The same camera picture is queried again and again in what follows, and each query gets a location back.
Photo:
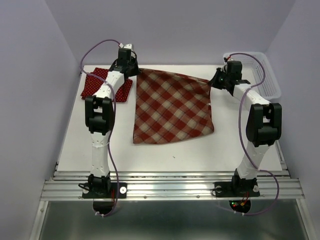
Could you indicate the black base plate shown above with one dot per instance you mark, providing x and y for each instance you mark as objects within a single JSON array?
[
  {"x": 225, "y": 189},
  {"x": 112, "y": 194}
]

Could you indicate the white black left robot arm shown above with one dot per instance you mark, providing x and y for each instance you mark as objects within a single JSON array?
[{"x": 100, "y": 112}]

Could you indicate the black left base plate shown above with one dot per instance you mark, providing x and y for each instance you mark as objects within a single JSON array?
[{"x": 112, "y": 194}]

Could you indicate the aluminium mounting rail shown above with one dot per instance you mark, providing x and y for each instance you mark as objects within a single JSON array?
[{"x": 157, "y": 186}]

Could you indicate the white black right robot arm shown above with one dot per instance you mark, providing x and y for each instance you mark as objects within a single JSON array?
[{"x": 263, "y": 128}]

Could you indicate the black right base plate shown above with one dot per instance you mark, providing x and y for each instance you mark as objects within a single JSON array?
[{"x": 225, "y": 189}]

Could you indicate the red polka dot skirt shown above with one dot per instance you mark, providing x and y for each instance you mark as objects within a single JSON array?
[{"x": 92, "y": 84}]

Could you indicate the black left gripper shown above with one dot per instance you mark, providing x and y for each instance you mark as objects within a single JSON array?
[{"x": 136, "y": 72}]

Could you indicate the white plastic basket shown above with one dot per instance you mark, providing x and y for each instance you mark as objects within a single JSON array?
[{"x": 252, "y": 71}]

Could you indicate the red plaid skirt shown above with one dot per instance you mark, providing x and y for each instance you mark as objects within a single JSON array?
[{"x": 171, "y": 107}]

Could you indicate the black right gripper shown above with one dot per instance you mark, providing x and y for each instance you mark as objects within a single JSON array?
[{"x": 213, "y": 81}]

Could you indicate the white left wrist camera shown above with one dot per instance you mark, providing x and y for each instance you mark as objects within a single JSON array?
[{"x": 127, "y": 46}]

